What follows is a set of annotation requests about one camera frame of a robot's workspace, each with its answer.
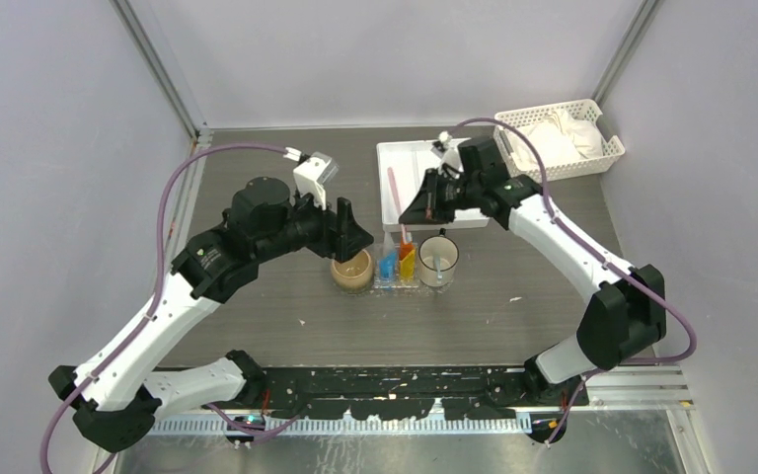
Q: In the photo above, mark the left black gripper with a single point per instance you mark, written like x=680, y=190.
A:
x=341, y=237

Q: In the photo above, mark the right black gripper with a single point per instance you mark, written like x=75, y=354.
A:
x=426, y=208

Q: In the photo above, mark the tan ceramic mug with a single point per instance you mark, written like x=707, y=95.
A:
x=355, y=275

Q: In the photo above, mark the white toothpaste tube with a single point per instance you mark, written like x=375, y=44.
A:
x=389, y=246

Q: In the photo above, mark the blue toothpaste tube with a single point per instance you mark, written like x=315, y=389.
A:
x=388, y=268

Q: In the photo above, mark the white ribbed mug black rim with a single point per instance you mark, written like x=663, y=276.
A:
x=444, y=247

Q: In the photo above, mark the white plastic bin tray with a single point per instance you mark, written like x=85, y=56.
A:
x=409, y=160

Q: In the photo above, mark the clear rectangular holder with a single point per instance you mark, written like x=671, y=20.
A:
x=398, y=285

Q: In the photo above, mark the yellow toothpaste tube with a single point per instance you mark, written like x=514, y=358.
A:
x=407, y=270

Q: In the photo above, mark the clear oval glass tray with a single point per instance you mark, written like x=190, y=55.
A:
x=422, y=291

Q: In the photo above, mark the pink toothbrush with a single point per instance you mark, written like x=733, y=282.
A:
x=392, y=183

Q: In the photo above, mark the orange toothpaste tube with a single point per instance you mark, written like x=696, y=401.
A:
x=405, y=252

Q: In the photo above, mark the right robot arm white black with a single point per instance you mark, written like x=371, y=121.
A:
x=622, y=315

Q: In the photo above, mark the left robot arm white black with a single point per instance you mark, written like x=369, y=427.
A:
x=120, y=394

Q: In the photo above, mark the white cloth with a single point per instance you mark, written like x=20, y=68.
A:
x=561, y=139

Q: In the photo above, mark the white perforated basket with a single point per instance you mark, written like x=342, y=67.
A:
x=520, y=159

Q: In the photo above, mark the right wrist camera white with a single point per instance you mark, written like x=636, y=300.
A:
x=450, y=159

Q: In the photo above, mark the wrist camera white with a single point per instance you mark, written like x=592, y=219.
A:
x=311, y=174
x=450, y=159

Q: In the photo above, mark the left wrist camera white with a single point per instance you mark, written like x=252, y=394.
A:
x=311, y=174

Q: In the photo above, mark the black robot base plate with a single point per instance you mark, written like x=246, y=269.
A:
x=410, y=394

